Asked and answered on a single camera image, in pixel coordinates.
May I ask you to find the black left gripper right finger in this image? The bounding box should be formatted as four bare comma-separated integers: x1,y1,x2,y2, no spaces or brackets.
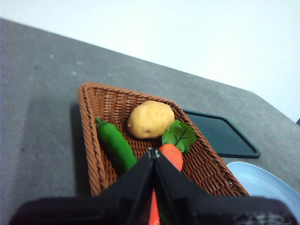
153,149,300,225

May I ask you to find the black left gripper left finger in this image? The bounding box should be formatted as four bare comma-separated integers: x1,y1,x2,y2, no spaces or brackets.
9,148,156,225

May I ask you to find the orange carrot with green leaves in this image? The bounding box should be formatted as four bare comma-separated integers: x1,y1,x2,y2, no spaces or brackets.
148,120,197,225

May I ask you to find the light blue round plate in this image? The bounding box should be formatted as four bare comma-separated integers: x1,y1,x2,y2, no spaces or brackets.
226,161,300,211

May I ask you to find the brown wicker basket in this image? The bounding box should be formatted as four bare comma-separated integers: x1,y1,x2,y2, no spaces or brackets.
77,82,249,197

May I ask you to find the green chili pepper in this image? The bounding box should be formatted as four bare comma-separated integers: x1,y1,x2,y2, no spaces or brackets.
95,117,138,174

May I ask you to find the dark green rectangular tray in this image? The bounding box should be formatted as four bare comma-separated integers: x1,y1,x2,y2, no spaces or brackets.
182,109,262,159

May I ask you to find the yellow-brown potato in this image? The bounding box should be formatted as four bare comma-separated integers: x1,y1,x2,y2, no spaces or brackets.
127,100,175,139

